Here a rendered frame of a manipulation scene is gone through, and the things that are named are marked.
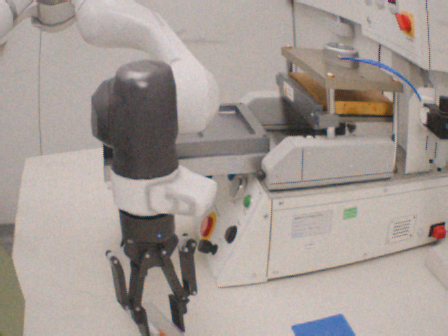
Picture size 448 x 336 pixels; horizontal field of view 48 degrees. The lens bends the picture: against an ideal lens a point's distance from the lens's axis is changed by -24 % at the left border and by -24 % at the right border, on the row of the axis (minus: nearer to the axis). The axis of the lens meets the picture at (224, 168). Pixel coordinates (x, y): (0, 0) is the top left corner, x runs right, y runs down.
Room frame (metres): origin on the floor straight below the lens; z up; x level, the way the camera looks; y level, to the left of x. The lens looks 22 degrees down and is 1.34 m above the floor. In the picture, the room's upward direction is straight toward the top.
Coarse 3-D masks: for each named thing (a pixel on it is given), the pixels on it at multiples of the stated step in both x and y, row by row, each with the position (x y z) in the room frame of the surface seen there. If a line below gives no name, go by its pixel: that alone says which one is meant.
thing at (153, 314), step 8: (144, 304) 0.79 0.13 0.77; (152, 304) 0.79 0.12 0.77; (152, 312) 0.77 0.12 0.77; (160, 312) 0.77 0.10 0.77; (152, 320) 0.74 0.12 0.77; (160, 320) 0.74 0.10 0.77; (168, 320) 0.74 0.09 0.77; (152, 328) 0.71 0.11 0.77; (160, 328) 0.72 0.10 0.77; (168, 328) 0.72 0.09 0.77; (176, 328) 0.72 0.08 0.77
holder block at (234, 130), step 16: (224, 112) 1.15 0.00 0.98; (240, 112) 1.11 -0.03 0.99; (208, 128) 1.01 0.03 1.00; (224, 128) 1.01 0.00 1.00; (240, 128) 1.06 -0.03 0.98; (256, 128) 1.02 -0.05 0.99; (176, 144) 0.95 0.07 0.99; (192, 144) 0.95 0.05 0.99; (208, 144) 0.96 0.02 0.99; (224, 144) 0.96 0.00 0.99; (240, 144) 0.97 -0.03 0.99; (256, 144) 0.97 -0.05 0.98
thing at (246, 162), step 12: (204, 156) 0.95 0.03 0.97; (216, 156) 0.95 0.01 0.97; (228, 156) 0.95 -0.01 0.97; (240, 156) 0.96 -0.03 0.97; (252, 156) 0.96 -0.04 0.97; (264, 156) 0.96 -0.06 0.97; (108, 168) 0.92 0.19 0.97; (192, 168) 0.94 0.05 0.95; (204, 168) 0.94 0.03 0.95; (216, 168) 0.95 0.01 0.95; (228, 168) 0.95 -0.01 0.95; (240, 168) 0.96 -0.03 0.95; (252, 168) 0.96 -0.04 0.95; (108, 180) 0.92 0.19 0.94
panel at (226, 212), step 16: (224, 176) 1.11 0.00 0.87; (224, 192) 1.07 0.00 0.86; (256, 192) 0.94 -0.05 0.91; (224, 208) 1.03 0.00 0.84; (240, 208) 0.97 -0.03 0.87; (224, 224) 1.00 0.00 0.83; (240, 224) 0.94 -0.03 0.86; (224, 240) 0.96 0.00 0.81; (208, 256) 0.99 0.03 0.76; (224, 256) 0.93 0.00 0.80
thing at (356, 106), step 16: (304, 80) 1.12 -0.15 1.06; (320, 96) 1.01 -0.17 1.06; (336, 96) 1.02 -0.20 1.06; (352, 96) 1.03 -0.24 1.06; (368, 96) 1.05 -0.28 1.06; (384, 96) 1.06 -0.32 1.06; (336, 112) 0.99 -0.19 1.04; (352, 112) 1.00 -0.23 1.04; (368, 112) 1.01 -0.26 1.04; (384, 112) 1.01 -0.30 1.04
